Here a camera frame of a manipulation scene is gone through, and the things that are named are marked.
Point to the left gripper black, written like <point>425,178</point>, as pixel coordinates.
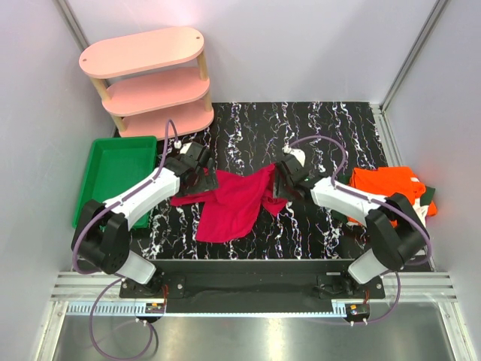
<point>208,183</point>

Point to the red t-shirt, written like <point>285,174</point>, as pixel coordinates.
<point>231,211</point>

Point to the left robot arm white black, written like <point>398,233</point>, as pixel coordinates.
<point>102,236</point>

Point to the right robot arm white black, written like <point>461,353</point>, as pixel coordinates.
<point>394,229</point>

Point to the green plastic tray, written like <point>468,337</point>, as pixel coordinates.
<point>115,165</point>

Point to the orange t-shirt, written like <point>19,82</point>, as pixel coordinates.
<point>391,184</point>

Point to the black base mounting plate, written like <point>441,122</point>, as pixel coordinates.
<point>242,287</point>

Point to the pink three-tier shelf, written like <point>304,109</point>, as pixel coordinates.
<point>146,79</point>

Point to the dark green t-shirt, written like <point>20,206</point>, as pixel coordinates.
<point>428,195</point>

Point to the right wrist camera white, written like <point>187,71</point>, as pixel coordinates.
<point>297,153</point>

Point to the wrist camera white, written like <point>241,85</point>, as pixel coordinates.
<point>183,148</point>
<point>297,153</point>

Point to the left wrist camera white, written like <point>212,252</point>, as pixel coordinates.
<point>183,148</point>

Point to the white slotted cable duct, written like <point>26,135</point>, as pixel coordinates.
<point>109,308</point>

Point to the aluminium frame rail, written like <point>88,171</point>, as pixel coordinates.
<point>430,286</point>

